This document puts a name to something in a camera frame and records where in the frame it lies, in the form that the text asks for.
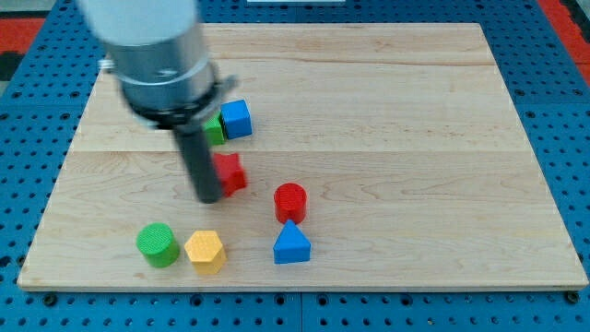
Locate blue triangle block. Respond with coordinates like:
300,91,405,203
273,219,312,264

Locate red star block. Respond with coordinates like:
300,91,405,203
213,153,247,197

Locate green block behind rod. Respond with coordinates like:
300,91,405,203
202,113,226,146

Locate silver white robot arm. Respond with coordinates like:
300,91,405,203
77,0,237,204

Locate blue cube block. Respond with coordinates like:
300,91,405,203
221,100,253,139

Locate yellow hexagon block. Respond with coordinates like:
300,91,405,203
184,231,227,275

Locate green cylinder block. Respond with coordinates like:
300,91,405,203
136,222,180,268

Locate red cylinder block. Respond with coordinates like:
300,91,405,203
273,183,307,224

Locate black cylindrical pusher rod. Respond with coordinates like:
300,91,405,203
172,124,223,204

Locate light wooden board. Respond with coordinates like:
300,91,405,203
18,24,588,292

